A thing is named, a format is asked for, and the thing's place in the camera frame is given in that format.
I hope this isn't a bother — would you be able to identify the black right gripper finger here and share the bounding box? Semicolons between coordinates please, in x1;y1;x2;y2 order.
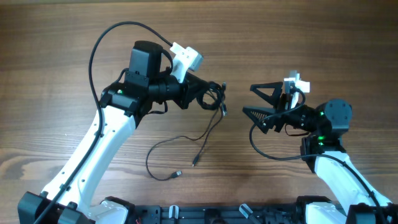
243;106;278;134
250;82;283;108

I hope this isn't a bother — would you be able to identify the black right camera cable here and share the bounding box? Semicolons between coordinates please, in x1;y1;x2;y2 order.
248;88;388;224

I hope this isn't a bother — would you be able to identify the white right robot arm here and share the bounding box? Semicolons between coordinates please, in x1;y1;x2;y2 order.
243;81;397;223

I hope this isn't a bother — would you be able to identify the black camera cable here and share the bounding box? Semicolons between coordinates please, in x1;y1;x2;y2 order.
248;88;388;224
32;21;174;224

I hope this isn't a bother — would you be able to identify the black left camera cable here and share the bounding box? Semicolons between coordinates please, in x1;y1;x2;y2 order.
32;21;174;224

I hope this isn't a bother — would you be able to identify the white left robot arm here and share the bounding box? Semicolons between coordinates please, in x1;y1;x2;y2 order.
17;40;210;223

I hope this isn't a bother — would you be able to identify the black USB-C cable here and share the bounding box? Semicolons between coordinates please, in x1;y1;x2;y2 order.
192;82;228;167

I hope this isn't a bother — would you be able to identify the black USB-A cable bundle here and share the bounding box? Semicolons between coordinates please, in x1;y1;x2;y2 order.
145;81;228;182

